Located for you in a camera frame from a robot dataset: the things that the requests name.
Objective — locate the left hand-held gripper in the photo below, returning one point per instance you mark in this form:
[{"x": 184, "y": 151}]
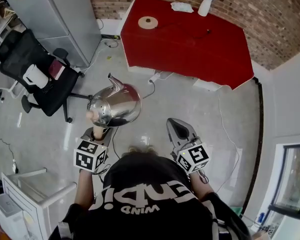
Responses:
[{"x": 90, "y": 156}]

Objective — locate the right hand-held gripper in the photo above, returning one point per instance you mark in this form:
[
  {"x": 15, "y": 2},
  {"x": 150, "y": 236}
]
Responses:
[{"x": 193, "y": 157}]

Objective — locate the stainless steel kettle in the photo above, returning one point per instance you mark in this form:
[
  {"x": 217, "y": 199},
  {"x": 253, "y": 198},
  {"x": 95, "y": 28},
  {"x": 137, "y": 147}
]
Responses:
[{"x": 117, "y": 101}]

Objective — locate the round beige kettle base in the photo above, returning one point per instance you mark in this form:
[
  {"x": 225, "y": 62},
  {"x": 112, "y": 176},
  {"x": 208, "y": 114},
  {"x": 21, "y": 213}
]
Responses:
[{"x": 148, "y": 23}]

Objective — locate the person's left forearm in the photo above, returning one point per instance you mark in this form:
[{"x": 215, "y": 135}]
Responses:
[{"x": 86, "y": 189}]

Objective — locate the person's right forearm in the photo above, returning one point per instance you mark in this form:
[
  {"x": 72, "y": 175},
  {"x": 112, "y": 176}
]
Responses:
[{"x": 201, "y": 186}]

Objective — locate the person's tan shoe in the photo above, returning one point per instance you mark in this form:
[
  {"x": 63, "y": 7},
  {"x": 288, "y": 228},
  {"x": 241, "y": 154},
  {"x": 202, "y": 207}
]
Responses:
[
  {"x": 150, "y": 148},
  {"x": 133, "y": 149}
]

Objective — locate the white power strip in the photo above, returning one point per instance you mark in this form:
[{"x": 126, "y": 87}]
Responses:
[{"x": 154, "y": 78}]

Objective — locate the white metal cart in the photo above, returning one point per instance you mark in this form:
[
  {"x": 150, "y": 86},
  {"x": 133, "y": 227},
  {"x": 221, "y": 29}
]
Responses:
[{"x": 35, "y": 196}]

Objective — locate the person's black printed shirt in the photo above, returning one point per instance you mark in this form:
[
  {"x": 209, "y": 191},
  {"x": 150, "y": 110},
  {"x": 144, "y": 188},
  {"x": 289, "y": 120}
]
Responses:
[{"x": 145, "y": 209}]

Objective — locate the red cloth covered table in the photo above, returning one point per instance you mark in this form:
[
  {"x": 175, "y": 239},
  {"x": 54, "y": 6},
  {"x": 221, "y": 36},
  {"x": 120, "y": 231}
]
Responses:
[{"x": 190, "y": 54}]

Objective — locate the black floor edge strip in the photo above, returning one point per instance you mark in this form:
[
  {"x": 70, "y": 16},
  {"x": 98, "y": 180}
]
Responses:
[{"x": 260, "y": 124}]

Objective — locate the maroon book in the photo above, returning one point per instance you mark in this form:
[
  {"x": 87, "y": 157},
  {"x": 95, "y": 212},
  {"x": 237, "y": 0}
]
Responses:
[{"x": 57, "y": 69}]

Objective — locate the white plastic jug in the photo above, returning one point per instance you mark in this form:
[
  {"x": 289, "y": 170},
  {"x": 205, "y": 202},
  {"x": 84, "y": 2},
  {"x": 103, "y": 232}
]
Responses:
[{"x": 36, "y": 76}]

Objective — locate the white box appliance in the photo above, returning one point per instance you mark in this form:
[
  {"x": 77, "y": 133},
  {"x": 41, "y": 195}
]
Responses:
[{"x": 5, "y": 216}]

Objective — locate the black framed window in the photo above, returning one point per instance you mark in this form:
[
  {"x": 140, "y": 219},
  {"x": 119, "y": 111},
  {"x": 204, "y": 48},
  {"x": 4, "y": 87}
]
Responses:
[{"x": 293, "y": 179}]

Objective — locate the white vase with flowers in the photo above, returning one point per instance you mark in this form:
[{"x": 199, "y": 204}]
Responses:
[{"x": 204, "y": 6}]

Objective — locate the black office chair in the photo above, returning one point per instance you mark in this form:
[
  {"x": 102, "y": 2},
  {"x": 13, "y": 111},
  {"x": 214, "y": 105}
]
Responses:
[{"x": 17, "y": 51}]

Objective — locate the grey refrigerator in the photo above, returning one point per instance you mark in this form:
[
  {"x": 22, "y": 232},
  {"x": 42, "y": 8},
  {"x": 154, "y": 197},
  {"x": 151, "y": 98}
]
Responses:
[{"x": 57, "y": 16}]

